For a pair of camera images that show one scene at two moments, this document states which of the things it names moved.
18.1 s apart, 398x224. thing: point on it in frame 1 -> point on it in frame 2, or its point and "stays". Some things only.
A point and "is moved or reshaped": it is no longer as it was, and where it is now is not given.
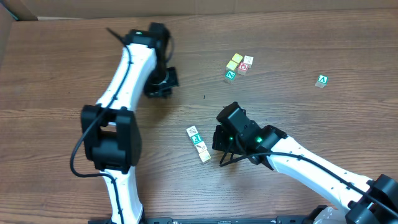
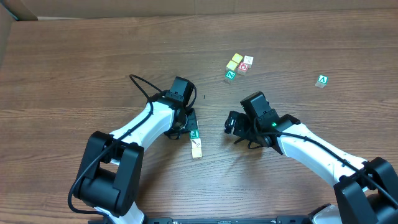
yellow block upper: (237, 58) stays
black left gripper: (162, 86) -> (191, 123)
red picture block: (242, 68) stays
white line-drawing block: (248, 60) stays
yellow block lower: (232, 65) stays
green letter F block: (196, 139) is moved or reshaped
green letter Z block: (231, 74) stays
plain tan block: (204, 155) -> (196, 152)
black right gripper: (221, 140) -> (237, 125)
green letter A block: (322, 81) stays
